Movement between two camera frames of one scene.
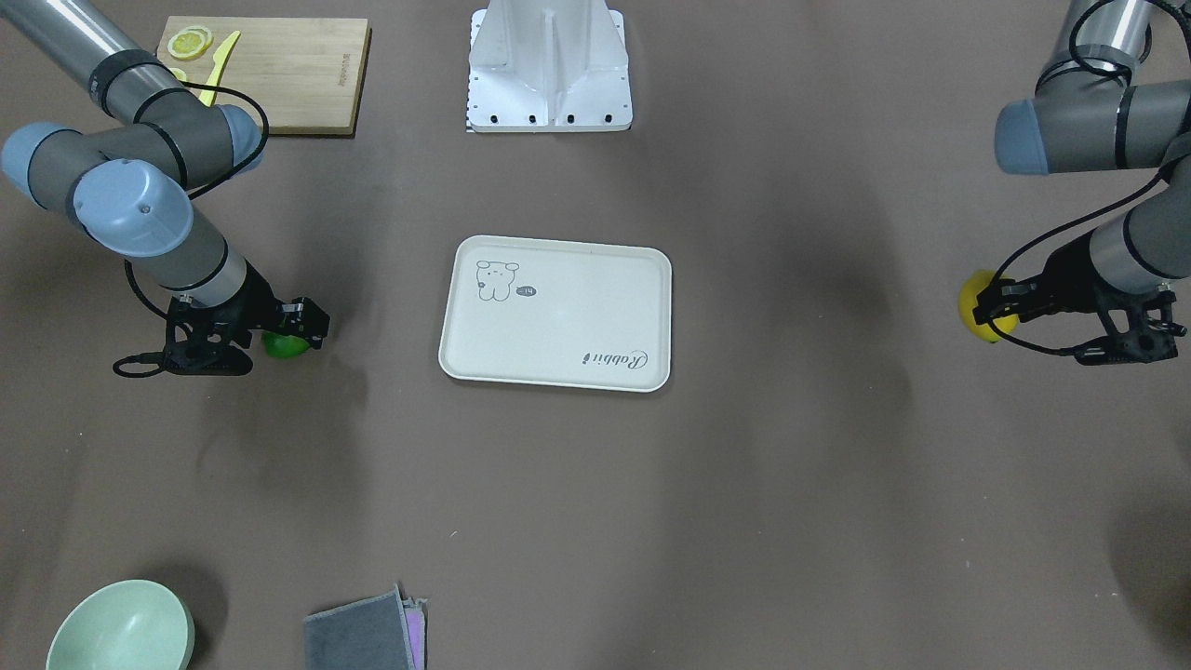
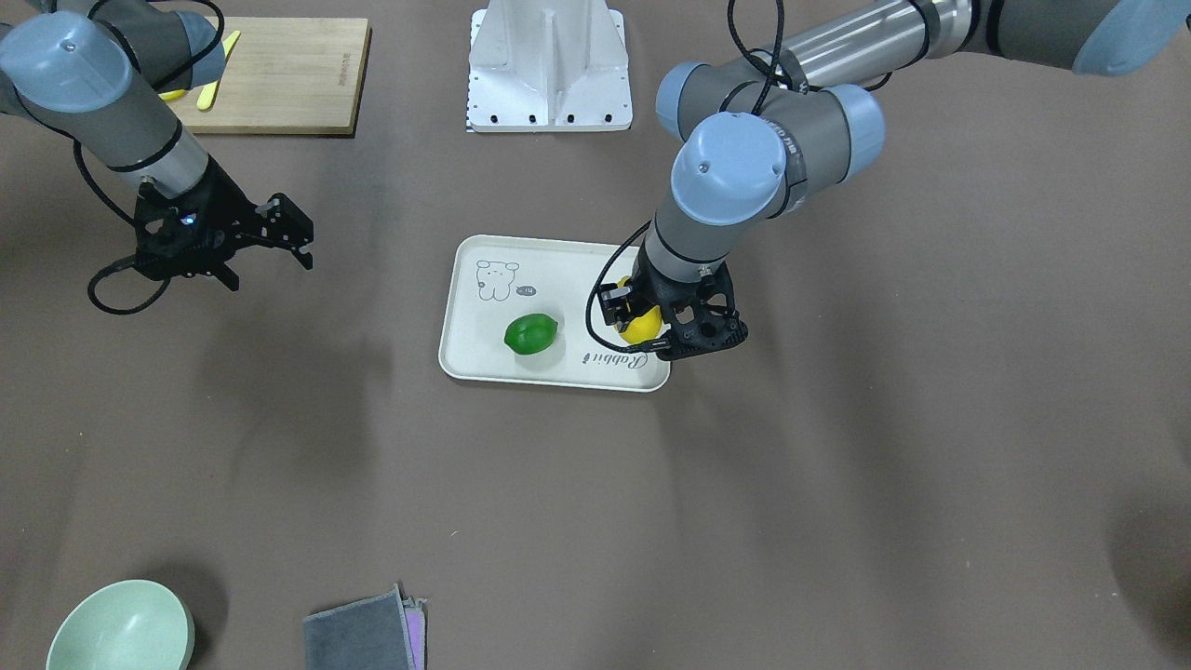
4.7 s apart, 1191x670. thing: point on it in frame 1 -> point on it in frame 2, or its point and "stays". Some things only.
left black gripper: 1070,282 -> 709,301
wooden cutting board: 301,76 stays
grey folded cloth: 382,632 stays
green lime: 283,346 -> 529,333
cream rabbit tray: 558,313 stays
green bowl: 127,624 stays
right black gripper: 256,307 -> 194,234
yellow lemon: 976,283 -> 645,326
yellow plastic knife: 220,57 stays
